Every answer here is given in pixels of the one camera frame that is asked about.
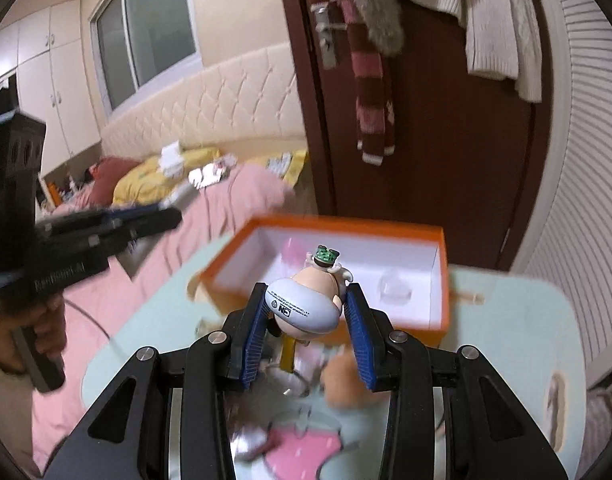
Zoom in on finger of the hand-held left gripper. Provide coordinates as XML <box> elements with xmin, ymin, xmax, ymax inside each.
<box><xmin>36</xmin><ymin>202</ymin><xmax>174</xmax><ymax>233</ymax></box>
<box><xmin>83</xmin><ymin>208</ymin><xmax>183</xmax><ymax>261</ymax></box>

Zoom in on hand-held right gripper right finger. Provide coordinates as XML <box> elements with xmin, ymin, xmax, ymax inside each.
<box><xmin>343</xmin><ymin>282</ymin><xmax>569</xmax><ymax>480</ymax></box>

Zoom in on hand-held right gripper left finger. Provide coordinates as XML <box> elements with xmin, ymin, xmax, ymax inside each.
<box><xmin>45</xmin><ymin>282</ymin><xmax>269</xmax><ymax>480</ymax></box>

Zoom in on tan plush toy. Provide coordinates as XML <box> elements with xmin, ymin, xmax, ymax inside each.
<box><xmin>320</xmin><ymin>347</ymin><xmax>387</xmax><ymax>408</ymax></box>

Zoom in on cartoon figurine with blue pants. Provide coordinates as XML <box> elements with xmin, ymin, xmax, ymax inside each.
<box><xmin>266</xmin><ymin>242</ymin><xmax>354</xmax><ymax>343</ymax></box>

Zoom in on clear plastic wrap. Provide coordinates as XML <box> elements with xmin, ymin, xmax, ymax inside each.
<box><xmin>378</xmin><ymin>270</ymin><xmax>414</xmax><ymax>306</ymax></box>

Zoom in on orange cardboard box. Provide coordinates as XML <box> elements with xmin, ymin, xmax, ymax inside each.
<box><xmin>188</xmin><ymin>214</ymin><xmax>449</xmax><ymax>348</ymax></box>

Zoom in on person's left forearm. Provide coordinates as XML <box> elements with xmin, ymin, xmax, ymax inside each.
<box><xmin>0</xmin><ymin>350</ymin><xmax>42</xmax><ymax>476</ymax></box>

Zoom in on light green desktop table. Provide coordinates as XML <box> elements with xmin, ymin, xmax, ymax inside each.
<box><xmin>81</xmin><ymin>240</ymin><xmax>594</xmax><ymax>480</ymax></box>

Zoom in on person's left hand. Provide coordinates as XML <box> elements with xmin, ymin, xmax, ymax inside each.
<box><xmin>0</xmin><ymin>294</ymin><xmax>68</xmax><ymax>376</ymax></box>

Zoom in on plain yellow pillow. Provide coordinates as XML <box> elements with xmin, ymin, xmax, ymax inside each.
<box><xmin>112</xmin><ymin>146</ymin><xmax>222</xmax><ymax>206</ymax></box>

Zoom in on dark red pillow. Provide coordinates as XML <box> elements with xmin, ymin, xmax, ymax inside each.
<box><xmin>88</xmin><ymin>156</ymin><xmax>142</xmax><ymax>203</ymax></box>

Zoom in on pink blanket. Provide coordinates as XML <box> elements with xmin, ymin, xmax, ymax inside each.
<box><xmin>31</xmin><ymin>162</ymin><xmax>299</xmax><ymax>466</ymax></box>

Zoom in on white tissue box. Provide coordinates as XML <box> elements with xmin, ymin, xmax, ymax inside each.
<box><xmin>158</xmin><ymin>141</ymin><xmax>184</xmax><ymax>176</ymax></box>

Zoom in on cream tufted headboard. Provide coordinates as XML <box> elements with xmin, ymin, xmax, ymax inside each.
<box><xmin>101</xmin><ymin>40</ymin><xmax>312</xmax><ymax>166</ymax></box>

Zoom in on yellow pillow with cartoon print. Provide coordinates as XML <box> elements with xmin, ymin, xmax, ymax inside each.
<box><xmin>256</xmin><ymin>149</ymin><xmax>308</xmax><ymax>186</ymax></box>

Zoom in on dark brown wooden door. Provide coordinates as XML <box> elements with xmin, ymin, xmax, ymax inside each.
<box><xmin>276</xmin><ymin>0</ymin><xmax>554</xmax><ymax>273</ymax></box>

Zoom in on maroon pink striped scarf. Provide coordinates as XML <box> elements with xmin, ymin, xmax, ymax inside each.
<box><xmin>302</xmin><ymin>0</ymin><xmax>398</xmax><ymax>167</ymax></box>

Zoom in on white louvered closet door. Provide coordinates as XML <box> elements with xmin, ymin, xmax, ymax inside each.
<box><xmin>511</xmin><ymin>0</ymin><xmax>612</xmax><ymax>391</ymax></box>

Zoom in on grey-brown fur collar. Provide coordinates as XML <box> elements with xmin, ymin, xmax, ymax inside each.
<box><xmin>333</xmin><ymin>0</ymin><xmax>406</xmax><ymax>57</ymax></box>

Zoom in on white knit sweater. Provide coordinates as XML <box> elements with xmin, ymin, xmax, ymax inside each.
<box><xmin>378</xmin><ymin>0</ymin><xmax>543</xmax><ymax>104</ymax></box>

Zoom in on white wall cabinets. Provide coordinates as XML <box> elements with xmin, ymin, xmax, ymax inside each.
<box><xmin>0</xmin><ymin>0</ymin><xmax>104</xmax><ymax>181</ymax></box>

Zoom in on window with white frame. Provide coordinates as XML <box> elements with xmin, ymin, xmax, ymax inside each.
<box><xmin>88</xmin><ymin>0</ymin><xmax>203</xmax><ymax>113</ymax></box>

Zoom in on silver door handle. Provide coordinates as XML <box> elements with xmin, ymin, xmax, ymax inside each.
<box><xmin>313</xmin><ymin>2</ymin><xmax>347</xmax><ymax>68</ymax></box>

